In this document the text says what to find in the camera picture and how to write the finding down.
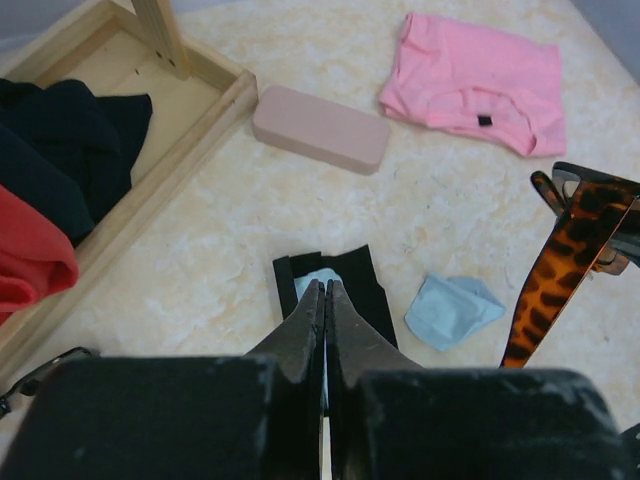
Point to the tortoiseshell brown sunglasses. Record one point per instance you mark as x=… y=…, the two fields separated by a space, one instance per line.
x=596 y=230

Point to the red tank top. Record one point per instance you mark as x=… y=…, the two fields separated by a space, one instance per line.
x=37 y=259

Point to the pink folded t-shirt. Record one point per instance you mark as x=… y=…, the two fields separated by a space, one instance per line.
x=480 y=82

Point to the pink glasses case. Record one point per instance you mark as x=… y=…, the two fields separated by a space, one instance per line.
x=321 y=129

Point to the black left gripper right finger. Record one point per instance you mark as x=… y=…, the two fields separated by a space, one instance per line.
x=391 y=418

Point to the black sunglasses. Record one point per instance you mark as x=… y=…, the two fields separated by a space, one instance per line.
x=28 y=384

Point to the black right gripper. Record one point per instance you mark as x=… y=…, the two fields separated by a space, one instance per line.
x=631 y=440

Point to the dark navy garment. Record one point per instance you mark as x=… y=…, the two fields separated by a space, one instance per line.
x=69 y=153

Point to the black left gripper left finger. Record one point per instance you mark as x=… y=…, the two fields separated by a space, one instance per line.
x=255 y=416

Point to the black glasses case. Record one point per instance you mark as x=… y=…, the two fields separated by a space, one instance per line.
x=356 y=270

